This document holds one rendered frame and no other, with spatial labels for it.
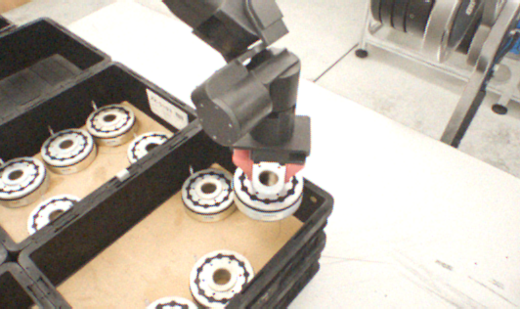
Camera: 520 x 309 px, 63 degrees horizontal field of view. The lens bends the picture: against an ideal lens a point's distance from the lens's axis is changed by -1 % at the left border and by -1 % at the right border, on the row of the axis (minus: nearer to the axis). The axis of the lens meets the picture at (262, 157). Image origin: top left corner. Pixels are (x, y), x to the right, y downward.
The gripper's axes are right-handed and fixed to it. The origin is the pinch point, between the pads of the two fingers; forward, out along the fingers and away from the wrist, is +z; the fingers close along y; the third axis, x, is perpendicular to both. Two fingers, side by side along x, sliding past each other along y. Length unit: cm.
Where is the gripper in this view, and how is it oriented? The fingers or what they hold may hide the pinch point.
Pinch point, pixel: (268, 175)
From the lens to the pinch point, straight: 61.8
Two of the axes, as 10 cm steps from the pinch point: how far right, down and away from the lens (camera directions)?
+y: 10.0, 0.7, -0.3
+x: 0.7, -7.4, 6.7
